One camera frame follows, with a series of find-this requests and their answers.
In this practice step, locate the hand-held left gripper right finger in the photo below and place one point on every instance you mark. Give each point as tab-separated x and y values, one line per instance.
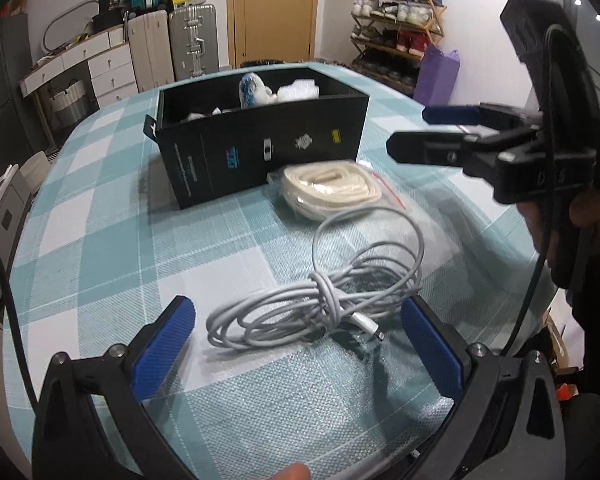
430	347

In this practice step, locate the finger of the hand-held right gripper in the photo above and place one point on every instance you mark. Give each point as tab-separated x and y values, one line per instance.
450	113
425	147

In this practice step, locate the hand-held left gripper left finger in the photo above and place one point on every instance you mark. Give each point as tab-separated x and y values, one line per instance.
165	342

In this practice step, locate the black cardboard box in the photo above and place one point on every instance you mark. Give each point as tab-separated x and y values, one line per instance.
260	160

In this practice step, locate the blue white item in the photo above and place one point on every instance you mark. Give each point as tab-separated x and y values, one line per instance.
252	90

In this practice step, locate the person's left hand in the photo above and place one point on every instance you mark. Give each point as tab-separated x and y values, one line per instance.
290	472

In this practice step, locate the purple paper bag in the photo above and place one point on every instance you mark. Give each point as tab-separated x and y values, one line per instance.
437	77

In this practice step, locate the wooden shoe rack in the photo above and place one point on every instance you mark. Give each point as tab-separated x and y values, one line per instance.
437	25

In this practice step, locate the rows of racked shoes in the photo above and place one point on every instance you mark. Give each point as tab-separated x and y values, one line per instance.
395	12

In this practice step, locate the teal checked tablecloth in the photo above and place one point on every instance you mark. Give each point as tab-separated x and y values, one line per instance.
105	240

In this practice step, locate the dark framed glass door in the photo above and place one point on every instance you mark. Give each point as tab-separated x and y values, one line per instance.
592	35

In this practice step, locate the row of dark floor shoes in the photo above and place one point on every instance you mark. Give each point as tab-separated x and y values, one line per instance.
265	62

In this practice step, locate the grey side cabinet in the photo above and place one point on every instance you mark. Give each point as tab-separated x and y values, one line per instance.
5	240

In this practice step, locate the wooden door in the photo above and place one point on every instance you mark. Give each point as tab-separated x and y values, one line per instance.
280	10

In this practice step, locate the beige round stool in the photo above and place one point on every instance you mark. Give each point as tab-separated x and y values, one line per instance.
36	167

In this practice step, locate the white grey laundry basket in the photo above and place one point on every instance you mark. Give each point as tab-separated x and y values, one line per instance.
70	105

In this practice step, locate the silver suitcase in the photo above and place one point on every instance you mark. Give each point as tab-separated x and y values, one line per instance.
192	40

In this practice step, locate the white drawer cabinet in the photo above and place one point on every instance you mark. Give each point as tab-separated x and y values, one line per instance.
112	77

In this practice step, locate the black yellow shoe box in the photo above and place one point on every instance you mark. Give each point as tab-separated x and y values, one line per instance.
189	1

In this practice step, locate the beige suitcase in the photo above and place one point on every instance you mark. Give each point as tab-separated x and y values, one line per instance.
150	50

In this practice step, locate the white dressing desk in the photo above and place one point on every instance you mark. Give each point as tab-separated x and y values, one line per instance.
55	67

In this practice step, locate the dark grey refrigerator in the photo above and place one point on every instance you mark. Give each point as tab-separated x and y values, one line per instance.
10	60

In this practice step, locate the black paper bag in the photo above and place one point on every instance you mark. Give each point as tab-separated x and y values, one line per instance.
109	7

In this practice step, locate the oval mirror frame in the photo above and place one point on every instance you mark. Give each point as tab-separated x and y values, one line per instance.
55	25

